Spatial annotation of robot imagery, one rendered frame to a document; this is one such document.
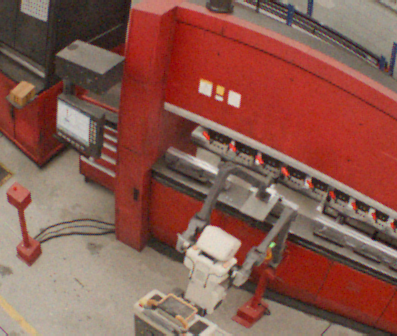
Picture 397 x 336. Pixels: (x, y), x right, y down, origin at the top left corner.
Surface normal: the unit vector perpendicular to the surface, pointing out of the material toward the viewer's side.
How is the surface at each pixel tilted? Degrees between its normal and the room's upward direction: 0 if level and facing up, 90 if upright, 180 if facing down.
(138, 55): 90
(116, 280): 0
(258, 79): 90
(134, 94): 90
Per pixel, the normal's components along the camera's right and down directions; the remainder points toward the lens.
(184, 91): -0.49, 0.55
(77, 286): 0.10, -0.73
